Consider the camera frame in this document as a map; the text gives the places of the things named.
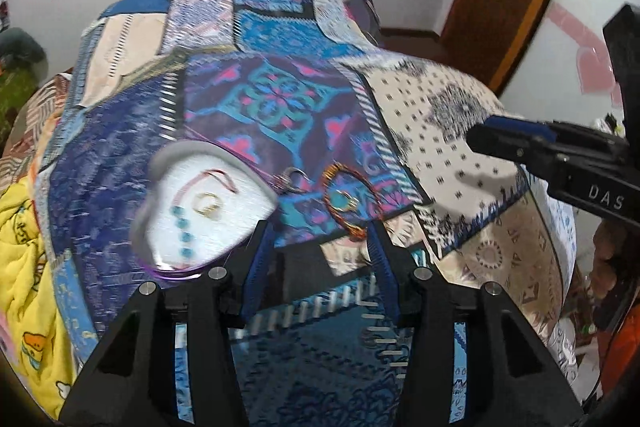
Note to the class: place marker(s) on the dark purple pillow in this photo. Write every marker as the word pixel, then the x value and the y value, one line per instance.
pixel 363 11

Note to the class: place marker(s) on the green cloth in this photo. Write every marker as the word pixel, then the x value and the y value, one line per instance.
pixel 15 87

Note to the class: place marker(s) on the person's right hand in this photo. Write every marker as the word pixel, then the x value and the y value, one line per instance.
pixel 606 257

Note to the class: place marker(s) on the pink bow wall sticker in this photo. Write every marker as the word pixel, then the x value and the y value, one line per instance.
pixel 595 62

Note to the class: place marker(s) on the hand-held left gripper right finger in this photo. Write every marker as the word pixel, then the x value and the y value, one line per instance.
pixel 381 268

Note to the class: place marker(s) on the chevron patterned cloth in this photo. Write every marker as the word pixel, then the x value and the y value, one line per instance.
pixel 40 107

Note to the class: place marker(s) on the dark wooden furniture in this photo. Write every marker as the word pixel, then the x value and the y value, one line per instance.
pixel 412 43

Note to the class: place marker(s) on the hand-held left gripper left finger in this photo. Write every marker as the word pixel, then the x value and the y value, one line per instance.
pixel 257 269

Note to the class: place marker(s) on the silver metal clasp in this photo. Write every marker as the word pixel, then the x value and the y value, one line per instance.
pixel 291 181

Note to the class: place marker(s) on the blue patchwork printed blanket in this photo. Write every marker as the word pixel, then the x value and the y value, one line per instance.
pixel 450 117

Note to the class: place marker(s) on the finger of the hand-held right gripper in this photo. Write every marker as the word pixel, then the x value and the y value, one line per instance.
pixel 510 142

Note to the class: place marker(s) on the orange clothing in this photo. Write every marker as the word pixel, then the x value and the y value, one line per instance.
pixel 622 357

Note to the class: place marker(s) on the white heart-shaped jewelry dish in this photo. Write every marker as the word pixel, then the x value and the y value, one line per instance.
pixel 235 217

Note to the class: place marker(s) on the yellow cartoon print blanket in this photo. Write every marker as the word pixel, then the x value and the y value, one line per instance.
pixel 30 267

